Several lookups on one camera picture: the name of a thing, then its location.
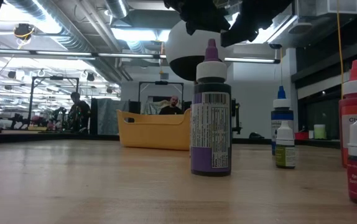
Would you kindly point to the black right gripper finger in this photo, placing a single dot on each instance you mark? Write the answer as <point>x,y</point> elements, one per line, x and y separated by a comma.
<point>240,32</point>

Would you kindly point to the large blue food coloring bottle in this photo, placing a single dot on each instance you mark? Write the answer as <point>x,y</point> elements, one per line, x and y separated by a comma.
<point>281,115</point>

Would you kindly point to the yellow plastic basket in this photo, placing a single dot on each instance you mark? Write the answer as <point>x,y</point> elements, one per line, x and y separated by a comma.
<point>153,133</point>

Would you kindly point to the small dropper bottle green label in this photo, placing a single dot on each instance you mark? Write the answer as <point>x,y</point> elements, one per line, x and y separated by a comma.
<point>285,157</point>

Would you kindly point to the long ceiling light tube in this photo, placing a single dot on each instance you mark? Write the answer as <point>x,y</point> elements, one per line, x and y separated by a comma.
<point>128,55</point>

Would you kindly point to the black monitor on stand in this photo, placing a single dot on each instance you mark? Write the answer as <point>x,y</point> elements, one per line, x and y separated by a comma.
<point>237,118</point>

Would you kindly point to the person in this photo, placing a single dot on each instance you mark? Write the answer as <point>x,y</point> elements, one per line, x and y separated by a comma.
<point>172,110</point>
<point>80,115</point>

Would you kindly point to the black bag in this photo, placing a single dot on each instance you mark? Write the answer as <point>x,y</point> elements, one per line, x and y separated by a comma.
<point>255,136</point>

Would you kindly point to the black box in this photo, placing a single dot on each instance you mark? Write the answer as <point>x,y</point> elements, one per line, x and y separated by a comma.
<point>135,105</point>

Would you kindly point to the red container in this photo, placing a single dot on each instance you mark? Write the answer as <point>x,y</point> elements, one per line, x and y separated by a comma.
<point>301,136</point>

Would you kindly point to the small white cup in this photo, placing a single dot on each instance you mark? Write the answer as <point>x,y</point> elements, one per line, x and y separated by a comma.
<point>311,134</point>

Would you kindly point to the green and white cup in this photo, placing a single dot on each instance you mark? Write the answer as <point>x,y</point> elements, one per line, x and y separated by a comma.
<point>320,132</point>

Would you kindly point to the grey panel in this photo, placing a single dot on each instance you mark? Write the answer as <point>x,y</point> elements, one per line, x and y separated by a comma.
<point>107,115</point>

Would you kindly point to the black ceiling device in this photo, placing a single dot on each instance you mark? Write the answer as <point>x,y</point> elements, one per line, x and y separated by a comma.
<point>23,30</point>

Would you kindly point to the black frame stand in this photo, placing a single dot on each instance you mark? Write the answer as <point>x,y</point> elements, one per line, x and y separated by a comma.
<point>161,82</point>

